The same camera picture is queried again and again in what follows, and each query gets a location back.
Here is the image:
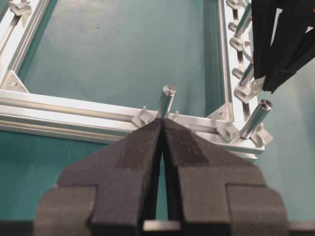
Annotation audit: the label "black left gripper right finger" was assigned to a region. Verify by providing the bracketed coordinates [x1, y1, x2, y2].
[162, 119, 288, 236]

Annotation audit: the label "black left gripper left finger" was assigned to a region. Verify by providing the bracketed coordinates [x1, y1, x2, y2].
[33, 119, 162, 236]

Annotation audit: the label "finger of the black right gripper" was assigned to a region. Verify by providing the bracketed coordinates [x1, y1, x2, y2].
[251, 0, 283, 79]
[263, 0, 315, 92]

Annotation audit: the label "metal pin corner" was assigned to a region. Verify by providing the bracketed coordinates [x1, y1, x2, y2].
[234, 2, 252, 38]

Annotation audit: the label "metal pin left lower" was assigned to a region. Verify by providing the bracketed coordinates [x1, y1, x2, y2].
[239, 62, 254, 87]

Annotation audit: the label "metal pin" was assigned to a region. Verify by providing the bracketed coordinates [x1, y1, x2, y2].
[240, 99, 273, 139]
[239, 62, 254, 87]
[156, 85, 177, 118]

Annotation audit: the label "metal pin left upper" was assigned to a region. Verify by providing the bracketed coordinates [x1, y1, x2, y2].
[240, 99, 273, 139]

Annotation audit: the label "metal pin top left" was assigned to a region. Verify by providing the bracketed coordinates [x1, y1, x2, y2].
[156, 85, 177, 118]

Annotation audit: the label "silver aluminium extrusion frame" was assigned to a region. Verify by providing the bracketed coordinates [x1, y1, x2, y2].
[0, 0, 273, 159]

